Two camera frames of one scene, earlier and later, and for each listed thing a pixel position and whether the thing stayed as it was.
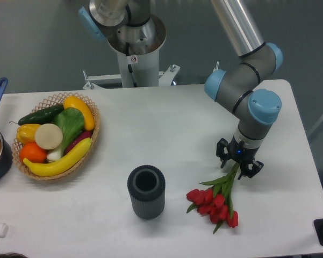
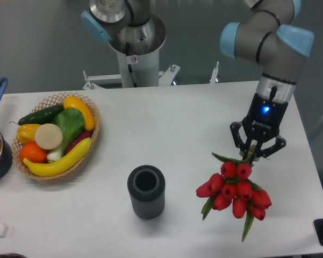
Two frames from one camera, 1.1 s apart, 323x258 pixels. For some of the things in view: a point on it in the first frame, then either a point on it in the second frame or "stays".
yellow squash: x=74 y=102 stays
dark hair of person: x=8 y=255 stays
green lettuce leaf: x=71 y=122 stays
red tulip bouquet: x=215 y=201 to x=233 y=189
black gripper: x=240 y=153 to x=261 y=123
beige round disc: x=49 y=136 stays
